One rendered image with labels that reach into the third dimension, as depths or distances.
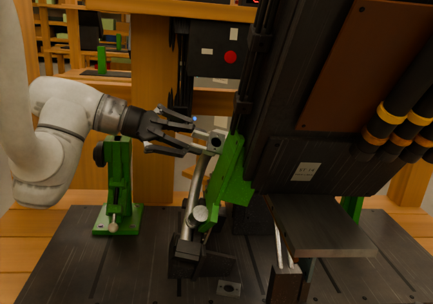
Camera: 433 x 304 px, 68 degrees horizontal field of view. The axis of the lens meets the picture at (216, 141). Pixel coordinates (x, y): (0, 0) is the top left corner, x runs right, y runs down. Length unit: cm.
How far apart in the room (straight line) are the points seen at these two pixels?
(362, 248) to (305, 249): 11
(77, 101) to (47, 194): 20
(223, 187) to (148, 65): 47
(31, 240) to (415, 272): 107
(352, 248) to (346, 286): 29
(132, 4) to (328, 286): 85
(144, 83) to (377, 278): 85
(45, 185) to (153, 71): 47
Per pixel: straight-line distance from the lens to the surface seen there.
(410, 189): 144
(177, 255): 81
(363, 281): 98
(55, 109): 77
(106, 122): 76
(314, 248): 63
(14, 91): 57
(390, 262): 109
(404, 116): 58
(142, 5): 88
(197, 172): 88
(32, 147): 65
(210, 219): 73
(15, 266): 101
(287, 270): 76
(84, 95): 77
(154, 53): 101
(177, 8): 88
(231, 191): 74
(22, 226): 115
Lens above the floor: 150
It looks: 20 degrees down
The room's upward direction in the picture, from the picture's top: 5 degrees clockwise
